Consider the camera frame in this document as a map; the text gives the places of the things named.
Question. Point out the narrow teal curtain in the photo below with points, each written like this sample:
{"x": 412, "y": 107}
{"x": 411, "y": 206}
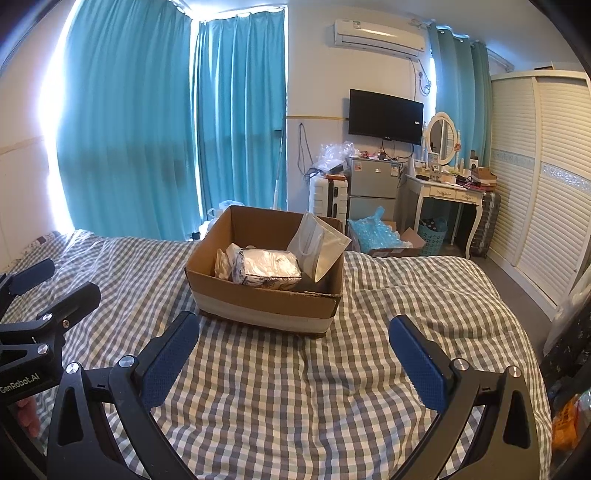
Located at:
{"x": 240, "y": 115}

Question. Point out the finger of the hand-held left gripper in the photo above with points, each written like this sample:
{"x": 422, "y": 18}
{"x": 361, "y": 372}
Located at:
{"x": 74, "y": 300}
{"x": 32, "y": 273}

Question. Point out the white suitcase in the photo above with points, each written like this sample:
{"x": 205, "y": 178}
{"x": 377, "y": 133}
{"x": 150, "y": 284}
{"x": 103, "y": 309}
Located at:
{"x": 328, "y": 198}

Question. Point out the white plastic bag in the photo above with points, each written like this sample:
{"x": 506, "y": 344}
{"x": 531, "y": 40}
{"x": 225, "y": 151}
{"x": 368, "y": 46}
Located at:
{"x": 226, "y": 207}

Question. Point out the beige wrapper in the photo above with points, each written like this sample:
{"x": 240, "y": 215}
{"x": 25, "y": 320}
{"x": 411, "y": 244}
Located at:
{"x": 226, "y": 263}

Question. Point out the brown box on vanity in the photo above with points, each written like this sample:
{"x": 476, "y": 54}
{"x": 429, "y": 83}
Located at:
{"x": 485, "y": 177}

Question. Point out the white air conditioner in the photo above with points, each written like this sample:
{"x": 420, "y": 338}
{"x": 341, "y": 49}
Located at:
{"x": 378, "y": 37}

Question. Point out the grey checked suitcase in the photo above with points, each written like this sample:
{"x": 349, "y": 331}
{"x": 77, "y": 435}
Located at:
{"x": 489, "y": 226}

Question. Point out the teal plastic basket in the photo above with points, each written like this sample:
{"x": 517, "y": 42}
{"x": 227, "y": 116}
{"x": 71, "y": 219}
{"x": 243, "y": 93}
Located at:
{"x": 434, "y": 237}

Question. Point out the black wall television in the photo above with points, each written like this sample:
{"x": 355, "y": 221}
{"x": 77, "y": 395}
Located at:
{"x": 385, "y": 115}

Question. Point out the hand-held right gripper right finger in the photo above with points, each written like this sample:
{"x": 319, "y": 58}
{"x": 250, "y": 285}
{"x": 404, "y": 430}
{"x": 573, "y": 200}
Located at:
{"x": 418, "y": 364}

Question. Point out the white vanity table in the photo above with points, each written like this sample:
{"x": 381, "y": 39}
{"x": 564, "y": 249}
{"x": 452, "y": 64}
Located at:
{"x": 443, "y": 191}

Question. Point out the white oval vanity mirror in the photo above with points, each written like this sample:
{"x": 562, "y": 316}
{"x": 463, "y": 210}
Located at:
{"x": 441, "y": 136}

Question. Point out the grey checked blanket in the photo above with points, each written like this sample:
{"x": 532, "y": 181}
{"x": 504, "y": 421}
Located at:
{"x": 277, "y": 392}

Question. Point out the dark floral cloth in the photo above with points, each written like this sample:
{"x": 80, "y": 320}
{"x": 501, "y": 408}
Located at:
{"x": 570, "y": 346}

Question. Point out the flat cardboard box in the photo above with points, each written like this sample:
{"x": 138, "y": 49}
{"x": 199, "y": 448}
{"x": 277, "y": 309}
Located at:
{"x": 413, "y": 242}

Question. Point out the plastic-wrapped tissue pack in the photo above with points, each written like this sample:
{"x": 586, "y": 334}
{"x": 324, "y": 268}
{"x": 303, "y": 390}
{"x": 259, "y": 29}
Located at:
{"x": 272, "y": 267}

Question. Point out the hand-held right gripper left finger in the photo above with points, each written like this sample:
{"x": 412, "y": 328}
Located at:
{"x": 171, "y": 364}

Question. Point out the white slatted wardrobe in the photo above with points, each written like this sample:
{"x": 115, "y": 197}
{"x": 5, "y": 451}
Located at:
{"x": 545, "y": 184}

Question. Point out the orange plastic bag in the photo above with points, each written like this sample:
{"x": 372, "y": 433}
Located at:
{"x": 570, "y": 420}

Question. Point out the person's left hand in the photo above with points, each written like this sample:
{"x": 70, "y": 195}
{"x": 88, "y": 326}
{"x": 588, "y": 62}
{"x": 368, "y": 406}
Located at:
{"x": 27, "y": 415}

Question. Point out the pile of clear plastic bags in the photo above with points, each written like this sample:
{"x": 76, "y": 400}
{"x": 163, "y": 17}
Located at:
{"x": 334, "y": 157}

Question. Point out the teal curtain beside wardrobe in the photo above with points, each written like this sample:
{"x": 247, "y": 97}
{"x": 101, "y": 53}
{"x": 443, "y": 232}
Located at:
{"x": 461, "y": 83}

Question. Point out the brown cardboard box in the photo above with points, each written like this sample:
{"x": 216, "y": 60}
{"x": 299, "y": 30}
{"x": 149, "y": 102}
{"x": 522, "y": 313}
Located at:
{"x": 258, "y": 318}

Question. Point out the box of blue bubble wrap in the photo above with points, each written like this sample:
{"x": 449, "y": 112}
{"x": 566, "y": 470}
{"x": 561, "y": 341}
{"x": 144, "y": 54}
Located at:
{"x": 376, "y": 233}

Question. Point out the wide teal curtain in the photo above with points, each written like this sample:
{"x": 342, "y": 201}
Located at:
{"x": 129, "y": 129}

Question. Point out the white mop pole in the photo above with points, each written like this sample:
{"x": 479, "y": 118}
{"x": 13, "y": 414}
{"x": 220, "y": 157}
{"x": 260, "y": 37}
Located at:
{"x": 279, "y": 175}

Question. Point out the small silver fridge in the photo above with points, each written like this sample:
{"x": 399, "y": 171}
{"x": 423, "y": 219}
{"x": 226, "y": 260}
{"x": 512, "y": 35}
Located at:
{"x": 373, "y": 184}

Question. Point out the white paper bag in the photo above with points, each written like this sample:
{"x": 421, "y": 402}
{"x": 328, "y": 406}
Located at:
{"x": 318, "y": 249}

